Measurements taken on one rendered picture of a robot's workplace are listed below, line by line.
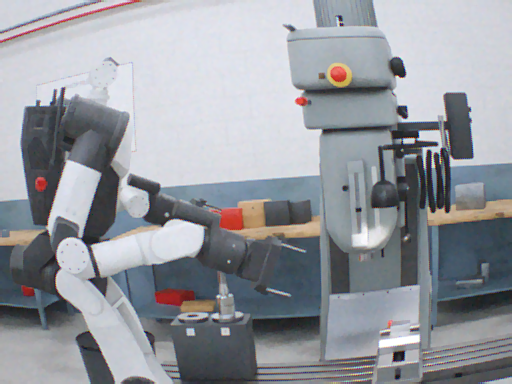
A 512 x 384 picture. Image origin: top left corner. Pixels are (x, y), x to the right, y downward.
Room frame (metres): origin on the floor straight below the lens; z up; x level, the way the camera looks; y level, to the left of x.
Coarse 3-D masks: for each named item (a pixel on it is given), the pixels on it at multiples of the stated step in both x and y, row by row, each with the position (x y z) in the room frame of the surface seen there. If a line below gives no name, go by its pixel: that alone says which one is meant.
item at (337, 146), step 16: (352, 128) 1.89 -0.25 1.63; (368, 128) 1.87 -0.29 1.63; (384, 128) 1.89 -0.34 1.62; (320, 144) 1.92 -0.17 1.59; (336, 144) 1.88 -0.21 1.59; (352, 144) 1.87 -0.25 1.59; (368, 144) 1.86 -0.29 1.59; (320, 160) 1.94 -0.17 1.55; (336, 160) 1.88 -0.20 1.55; (368, 160) 1.86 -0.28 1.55; (384, 160) 1.86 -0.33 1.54; (336, 176) 1.88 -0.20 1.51; (368, 176) 1.86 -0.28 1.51; (336, 192) 1.88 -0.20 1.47; (368, 192) 1.86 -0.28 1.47; (336, 208) 1.89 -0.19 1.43; (368, 208) 1.86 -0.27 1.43; (384, 208) 1.86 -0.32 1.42; (336, 224) 1.89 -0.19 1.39; (368, 224) 1.86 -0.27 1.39; (384, 224) 1.86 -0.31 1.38; (336, 240) 1.90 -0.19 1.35; (352, 240) 1.87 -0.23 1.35; (384, 240) 1.87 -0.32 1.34
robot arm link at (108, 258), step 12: (120, 240) 1.49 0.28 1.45; (132, 240) 1.49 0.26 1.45; (96, 252) 1.46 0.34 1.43; (108, 252) 1.46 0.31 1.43; (120, 252) 1.47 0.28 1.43; (132, 252) 1.48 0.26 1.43; (96, 264) 1.45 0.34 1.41; (108, 264) 1.46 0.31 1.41; (120, 264) 1.47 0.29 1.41; (132, 264) 1.49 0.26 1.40; (84, 276) 1.45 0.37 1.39; (96, 276) 1.47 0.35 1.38
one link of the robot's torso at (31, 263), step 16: (32, 240) 1.67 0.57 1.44; (48, 240) 1.66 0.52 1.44; (96, 240) 1.70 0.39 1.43; (16, 256) 1.69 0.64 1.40; (32, 256) 1.66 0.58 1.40; (48, 256) 1.66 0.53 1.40; (16, 272) 1.68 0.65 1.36; (32, 272) 1.67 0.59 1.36; (48, 272) 1.67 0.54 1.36; (32, 288) 1.71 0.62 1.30; (48, 288) 1.68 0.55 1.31
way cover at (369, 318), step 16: (400, 288) 2.29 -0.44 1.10; (416, 288) 2.27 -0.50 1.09; (336, 304) 2.33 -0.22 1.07; (352, 304) 2.31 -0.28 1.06; (368, 304) 2.30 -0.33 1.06; (384, 304) 2.28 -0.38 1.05; (400, 304) 2.27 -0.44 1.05; (416, 304) 2.25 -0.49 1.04; (336, 320) 2.30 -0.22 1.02; (352, 320) 2.29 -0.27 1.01; (368, 320) 2.27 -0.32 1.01; (384, 320) 2.26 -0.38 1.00; (400, 320) 2.24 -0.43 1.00; (416, 320) 2.22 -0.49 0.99; (336, 336) 2.27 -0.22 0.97; (352, 336) 2.26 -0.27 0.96; (368, 336) 2.24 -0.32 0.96; (336, 352) 2.23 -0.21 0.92; (352, 352) 2.21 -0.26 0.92; (368, 352) 2.19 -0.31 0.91
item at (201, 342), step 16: (176, 320) 2.06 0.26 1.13; (192, 320) 2.02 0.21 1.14; (208, 320) 2.05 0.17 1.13; (224, 320) 2.00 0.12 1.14; (240, 320) 2.02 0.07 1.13; (176, 336) 2.01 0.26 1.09; (192, 336) 2.00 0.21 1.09; (208, 336) 1.99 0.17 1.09; (224, 336) 1.99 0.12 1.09; (240, 336) 1.98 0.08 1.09; (176, 352) 2.01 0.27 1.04; (192, 352) 2.00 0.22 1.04; (208, 352) 1.99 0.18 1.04; (224, 352) 1.99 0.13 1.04; (240, 352) 1.98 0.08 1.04; (192, 368) 2.00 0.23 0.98; (208, 368) 2.00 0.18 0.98; (224, 368) 1.99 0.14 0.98; (240, 368) 1.98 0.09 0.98; (256, 368) 2.07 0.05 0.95
